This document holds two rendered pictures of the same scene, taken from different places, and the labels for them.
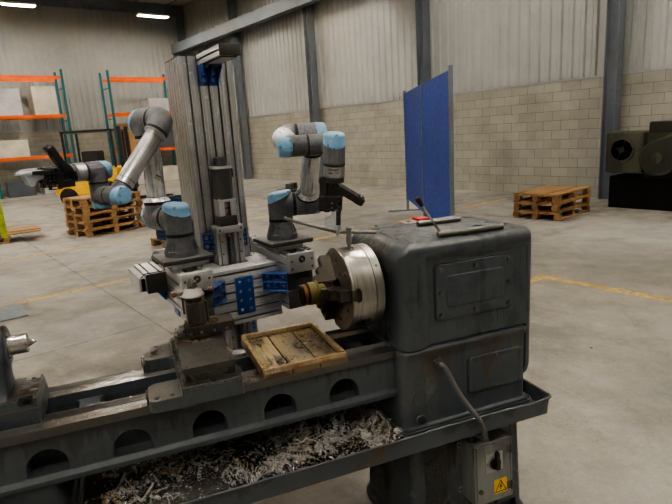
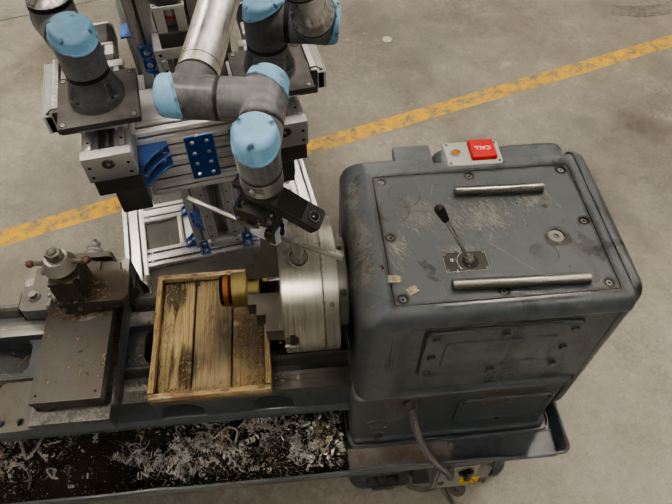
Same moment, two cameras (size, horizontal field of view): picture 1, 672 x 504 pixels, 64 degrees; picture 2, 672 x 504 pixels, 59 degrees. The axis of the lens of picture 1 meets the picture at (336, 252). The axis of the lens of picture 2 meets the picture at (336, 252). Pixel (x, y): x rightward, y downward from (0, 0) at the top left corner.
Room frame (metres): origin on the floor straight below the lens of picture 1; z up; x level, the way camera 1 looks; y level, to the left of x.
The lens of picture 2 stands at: (1.21, -0.32, 2.28)
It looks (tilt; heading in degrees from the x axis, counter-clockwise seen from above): 54 degrees down; 15
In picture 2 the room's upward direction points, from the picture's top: straight up
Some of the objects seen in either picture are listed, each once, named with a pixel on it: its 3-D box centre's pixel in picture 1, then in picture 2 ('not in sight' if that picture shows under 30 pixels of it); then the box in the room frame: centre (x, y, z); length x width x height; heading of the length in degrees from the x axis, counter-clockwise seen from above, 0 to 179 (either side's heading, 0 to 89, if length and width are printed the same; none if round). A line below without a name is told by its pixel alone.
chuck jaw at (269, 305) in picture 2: (339, 294); (272, 318); (1.83, 0.00, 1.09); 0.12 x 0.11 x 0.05; 21
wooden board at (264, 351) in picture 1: (291, 348); (212, 332); (1.85, 0.19, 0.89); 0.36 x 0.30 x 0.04; 21
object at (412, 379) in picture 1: (440, 414); (432, 376); (2.10, -0.41, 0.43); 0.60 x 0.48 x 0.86; 111
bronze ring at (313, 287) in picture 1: (312, 293); (240, 289); (1.89, 0.10, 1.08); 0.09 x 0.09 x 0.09; 21
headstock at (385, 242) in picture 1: (438, 274); (466, 269); (2.10, -0.41, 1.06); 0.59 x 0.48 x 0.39; 111
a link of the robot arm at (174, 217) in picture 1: (176, 217); (76, 44); (2.34, 0.69, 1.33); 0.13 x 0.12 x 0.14; 51
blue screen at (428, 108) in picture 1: (423, 156); not in sight; (8.74, -1.51, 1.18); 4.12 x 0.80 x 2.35; 0
